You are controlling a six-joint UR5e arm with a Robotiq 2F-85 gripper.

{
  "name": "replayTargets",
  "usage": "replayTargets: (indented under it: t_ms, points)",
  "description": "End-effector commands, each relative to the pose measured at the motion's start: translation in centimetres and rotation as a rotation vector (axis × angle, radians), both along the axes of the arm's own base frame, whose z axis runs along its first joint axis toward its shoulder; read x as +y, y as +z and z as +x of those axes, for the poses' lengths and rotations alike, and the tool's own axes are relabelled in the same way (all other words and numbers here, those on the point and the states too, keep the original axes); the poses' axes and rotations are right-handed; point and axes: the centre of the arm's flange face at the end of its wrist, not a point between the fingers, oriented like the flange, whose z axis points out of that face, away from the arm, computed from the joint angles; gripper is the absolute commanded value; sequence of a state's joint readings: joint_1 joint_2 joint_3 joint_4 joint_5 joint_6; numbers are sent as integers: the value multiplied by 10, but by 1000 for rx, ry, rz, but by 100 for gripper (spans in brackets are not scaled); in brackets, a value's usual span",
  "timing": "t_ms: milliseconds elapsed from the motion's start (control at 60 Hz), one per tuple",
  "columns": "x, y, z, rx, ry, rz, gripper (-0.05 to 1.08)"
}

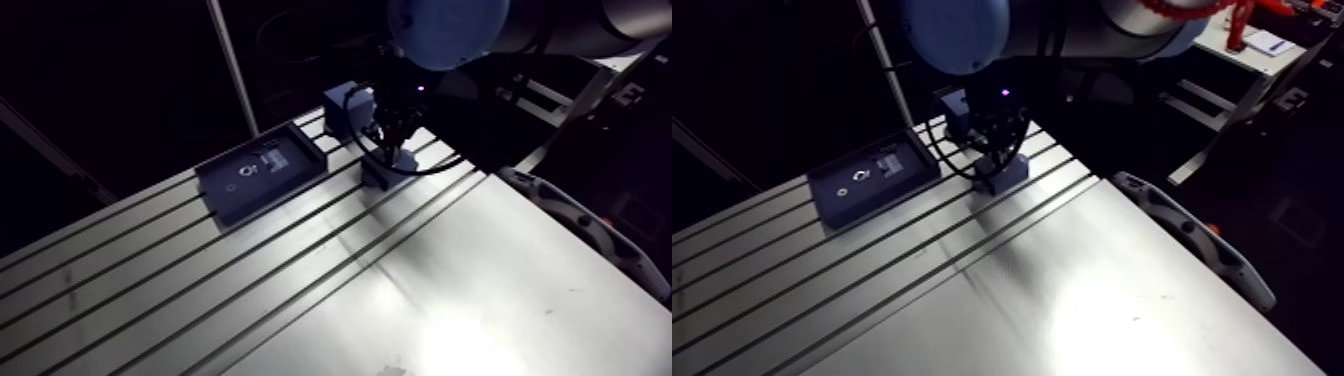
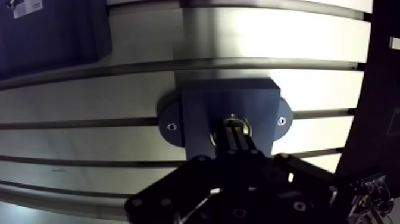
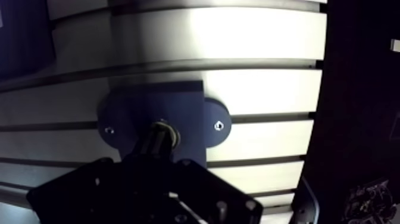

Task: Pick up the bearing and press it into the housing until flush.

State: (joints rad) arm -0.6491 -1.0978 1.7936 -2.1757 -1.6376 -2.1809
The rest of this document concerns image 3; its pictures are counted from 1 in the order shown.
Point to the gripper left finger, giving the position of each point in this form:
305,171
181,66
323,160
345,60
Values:
87,190

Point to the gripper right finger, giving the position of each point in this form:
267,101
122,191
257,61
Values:
215,197

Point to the dark blue-grey housing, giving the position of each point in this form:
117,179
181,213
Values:
187,109

